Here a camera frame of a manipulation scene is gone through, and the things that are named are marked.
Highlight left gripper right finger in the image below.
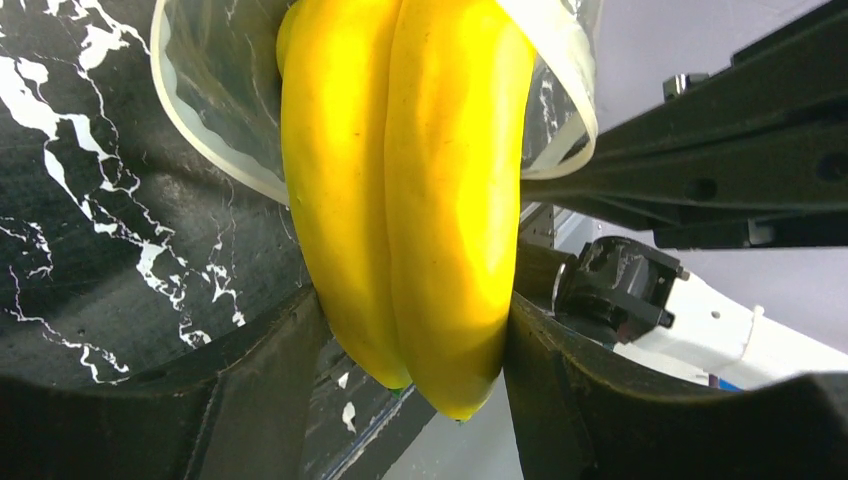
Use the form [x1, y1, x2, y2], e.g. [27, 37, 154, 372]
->
[504, 295, 847, 479]

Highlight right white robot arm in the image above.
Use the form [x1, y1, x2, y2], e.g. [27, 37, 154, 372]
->
[522, 1, 847, 389]

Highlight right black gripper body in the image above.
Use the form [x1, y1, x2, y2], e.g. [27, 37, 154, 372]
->
[521, 1, 847, 249]

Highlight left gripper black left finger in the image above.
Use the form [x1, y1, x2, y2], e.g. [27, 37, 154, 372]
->
[1, 287, 329, 479]

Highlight clear polka dot zip bag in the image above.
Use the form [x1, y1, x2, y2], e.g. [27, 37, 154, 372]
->
[150, 1, 603, 204]

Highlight yellow fake banana bunch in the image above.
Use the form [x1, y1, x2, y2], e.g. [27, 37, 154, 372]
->
[277, 1, 536, 422]

